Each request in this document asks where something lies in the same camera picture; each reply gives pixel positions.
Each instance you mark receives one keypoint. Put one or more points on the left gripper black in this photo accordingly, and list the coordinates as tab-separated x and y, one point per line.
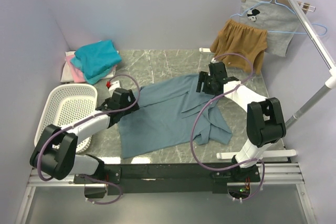
132	99

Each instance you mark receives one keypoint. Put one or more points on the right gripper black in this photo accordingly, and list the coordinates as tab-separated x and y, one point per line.
202	78

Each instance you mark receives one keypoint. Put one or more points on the grey-blue t shirt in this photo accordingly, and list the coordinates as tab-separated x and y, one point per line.
171	112

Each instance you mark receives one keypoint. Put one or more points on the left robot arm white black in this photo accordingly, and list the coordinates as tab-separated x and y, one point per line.
55	156

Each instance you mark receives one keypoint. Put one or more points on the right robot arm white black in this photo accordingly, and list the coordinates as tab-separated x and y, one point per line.
265	122

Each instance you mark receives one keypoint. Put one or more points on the teal folded t shirt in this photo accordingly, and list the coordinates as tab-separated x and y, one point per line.
96	60

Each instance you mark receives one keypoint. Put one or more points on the pink folded t shirt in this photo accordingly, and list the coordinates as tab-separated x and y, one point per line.
76	73

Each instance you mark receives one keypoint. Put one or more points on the brown shorts hanging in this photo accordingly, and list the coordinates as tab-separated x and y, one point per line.
241	46

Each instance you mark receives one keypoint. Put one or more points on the white plastic laundry basket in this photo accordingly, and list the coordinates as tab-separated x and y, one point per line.
66	104

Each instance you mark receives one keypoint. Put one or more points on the white folded t shirt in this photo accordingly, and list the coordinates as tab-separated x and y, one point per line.
66	75

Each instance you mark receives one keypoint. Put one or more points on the grey panda shirt hanging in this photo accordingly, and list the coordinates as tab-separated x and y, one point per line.
277	44

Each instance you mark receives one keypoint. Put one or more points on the metal clothes rack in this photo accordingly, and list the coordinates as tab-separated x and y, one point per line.
304	82

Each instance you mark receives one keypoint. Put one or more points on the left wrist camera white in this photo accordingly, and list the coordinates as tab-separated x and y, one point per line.
112	85

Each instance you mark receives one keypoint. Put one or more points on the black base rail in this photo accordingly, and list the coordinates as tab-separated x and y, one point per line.
118	180

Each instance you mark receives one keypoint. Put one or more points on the aluminium frame rail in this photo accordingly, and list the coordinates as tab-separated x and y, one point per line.
274	174

